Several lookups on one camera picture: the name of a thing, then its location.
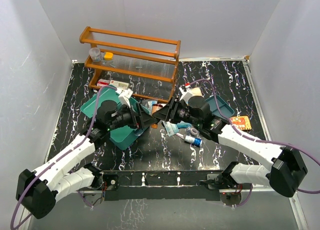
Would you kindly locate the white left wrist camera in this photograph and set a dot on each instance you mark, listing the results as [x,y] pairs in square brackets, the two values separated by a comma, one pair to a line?
[124,96]

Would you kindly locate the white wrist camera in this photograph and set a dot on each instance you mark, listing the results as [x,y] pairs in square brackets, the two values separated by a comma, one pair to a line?
[185,92]
[124,96]

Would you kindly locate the orange wooden shelf rack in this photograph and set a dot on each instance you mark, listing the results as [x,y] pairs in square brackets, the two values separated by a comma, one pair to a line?
[148,64]

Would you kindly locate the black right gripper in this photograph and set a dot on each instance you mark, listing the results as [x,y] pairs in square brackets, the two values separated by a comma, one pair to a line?
[162,113]

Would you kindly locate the bag of cotton balls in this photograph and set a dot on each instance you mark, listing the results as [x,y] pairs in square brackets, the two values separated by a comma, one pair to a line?
[196,91]

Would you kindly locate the blue white wipes packet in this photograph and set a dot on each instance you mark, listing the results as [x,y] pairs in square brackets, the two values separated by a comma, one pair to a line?
[183,125]

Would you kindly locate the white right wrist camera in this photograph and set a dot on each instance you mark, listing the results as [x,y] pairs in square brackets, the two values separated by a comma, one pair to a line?
[185,92]

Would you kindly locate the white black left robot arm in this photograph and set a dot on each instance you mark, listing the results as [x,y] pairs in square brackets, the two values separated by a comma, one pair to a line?
[39,190]

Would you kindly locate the blue white small bottle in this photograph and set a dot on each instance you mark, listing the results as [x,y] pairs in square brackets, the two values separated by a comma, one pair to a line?
[193,141]

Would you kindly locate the teal medicine kit box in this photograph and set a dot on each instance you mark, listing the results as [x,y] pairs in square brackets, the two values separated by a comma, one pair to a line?
[123,137]

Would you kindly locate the clear tape roll bag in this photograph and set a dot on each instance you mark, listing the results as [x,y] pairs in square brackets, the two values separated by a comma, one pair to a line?
[190,131]

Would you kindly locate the yellow capped small jar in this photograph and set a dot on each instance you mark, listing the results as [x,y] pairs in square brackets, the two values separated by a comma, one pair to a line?
[108,56]

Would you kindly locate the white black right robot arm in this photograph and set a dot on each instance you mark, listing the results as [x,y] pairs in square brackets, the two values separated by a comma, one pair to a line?
[280,167]

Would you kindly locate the dark blue divided tray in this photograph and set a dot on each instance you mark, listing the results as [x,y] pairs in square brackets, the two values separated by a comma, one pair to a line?
[226,110]

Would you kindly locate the brown orange-capped medicine bottle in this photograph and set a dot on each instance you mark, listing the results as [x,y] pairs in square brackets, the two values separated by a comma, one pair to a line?
[156,107]

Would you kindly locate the blue face mask packet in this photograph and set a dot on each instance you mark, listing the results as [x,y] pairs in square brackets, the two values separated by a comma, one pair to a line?
[170,128]

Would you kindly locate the black metal base bar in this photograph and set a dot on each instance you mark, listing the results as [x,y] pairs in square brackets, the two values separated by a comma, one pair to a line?
[166,184]

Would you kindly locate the clear plastic cup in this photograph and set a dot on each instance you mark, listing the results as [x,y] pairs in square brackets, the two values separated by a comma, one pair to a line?
[95,54]

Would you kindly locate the red white medicine box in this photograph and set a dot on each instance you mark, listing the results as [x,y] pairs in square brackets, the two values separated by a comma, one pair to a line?
[102,82]

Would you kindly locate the bag with blue bandage rolls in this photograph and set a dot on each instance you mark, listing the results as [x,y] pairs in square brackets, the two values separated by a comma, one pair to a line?
[148,104]

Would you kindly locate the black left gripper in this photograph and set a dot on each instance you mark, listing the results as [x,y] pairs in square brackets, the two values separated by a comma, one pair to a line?
[145,119]

